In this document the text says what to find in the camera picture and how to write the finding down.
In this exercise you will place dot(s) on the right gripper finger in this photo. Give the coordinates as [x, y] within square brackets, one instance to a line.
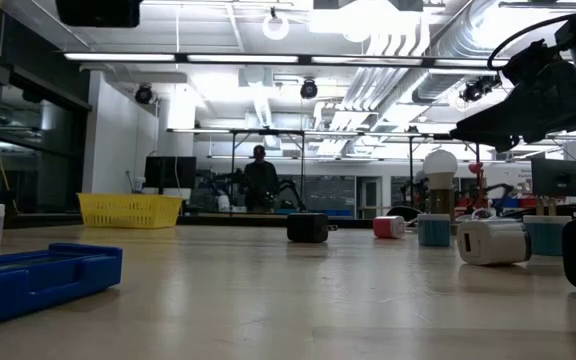
[513, 117]
[473, 135]

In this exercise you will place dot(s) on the white silver charger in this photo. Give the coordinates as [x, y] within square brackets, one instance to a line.
[493, 242]

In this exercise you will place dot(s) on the red and white charger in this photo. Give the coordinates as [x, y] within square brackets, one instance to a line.
[388, 227]

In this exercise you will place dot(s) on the plain black cube charger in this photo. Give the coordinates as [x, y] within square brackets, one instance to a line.
[308, 227]

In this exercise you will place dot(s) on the bright blue staple box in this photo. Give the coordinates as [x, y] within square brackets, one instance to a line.
[43, 285]

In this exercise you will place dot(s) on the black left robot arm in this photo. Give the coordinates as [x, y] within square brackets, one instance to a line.
[98, 12]

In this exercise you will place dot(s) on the red heart balloon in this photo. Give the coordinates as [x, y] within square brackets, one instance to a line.
[475, 167]

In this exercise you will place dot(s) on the white globe table lamp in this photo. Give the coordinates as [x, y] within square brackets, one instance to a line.
[440, 165]

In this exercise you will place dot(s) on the black ceiling spotlight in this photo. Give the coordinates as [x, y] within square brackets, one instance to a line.
[478, 89]
[144, 94]
[308, 89]

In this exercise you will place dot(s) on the black computer monitor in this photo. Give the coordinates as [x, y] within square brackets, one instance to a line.
[558, 177]
[168, 172]

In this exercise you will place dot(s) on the person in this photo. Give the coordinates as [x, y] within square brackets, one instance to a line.
[260, 180]

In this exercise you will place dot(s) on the long ceiling light strip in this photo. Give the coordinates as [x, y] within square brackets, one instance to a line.
[243, 58]

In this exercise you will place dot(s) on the yellow plastic basket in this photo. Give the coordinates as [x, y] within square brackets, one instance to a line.
[128, 210]

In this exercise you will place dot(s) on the silver ventilation duct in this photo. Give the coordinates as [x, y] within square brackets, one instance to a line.
[448, 55]

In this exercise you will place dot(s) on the black background station frame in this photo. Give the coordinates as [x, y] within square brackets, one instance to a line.
[268, 132]

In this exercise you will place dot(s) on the black metal table frame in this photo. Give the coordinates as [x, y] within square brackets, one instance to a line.
[218, 220]

